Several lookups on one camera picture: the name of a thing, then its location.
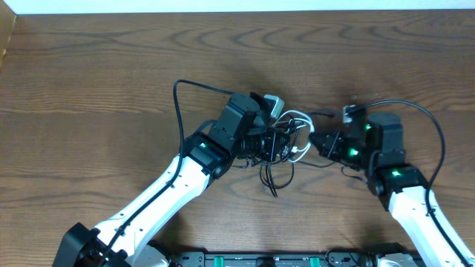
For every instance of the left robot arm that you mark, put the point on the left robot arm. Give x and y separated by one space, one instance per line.
242 131

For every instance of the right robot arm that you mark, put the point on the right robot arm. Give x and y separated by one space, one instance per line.
375 144

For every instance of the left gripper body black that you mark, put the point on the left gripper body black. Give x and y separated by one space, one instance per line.
279 144

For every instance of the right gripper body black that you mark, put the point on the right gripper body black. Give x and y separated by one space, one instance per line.
332 144

